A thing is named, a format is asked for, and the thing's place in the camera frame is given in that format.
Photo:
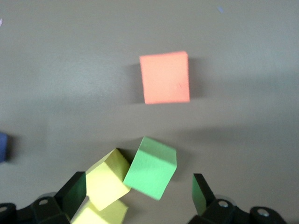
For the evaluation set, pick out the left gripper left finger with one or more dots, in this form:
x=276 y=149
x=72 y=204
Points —
x=72 y=196

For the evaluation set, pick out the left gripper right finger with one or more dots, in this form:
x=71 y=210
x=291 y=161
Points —
x=203 y=196

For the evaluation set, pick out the orange foam cube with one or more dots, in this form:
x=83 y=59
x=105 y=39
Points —
x=164 y=78

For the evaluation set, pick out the yellow foam cube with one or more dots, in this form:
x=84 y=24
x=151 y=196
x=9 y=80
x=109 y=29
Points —
x=105 y=184
x=100 y=215

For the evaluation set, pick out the purple foam cube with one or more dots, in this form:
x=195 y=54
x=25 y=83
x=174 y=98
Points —
x=2 y=147

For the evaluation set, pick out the green foam cube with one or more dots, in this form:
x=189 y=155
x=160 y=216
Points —
x=149 y=170

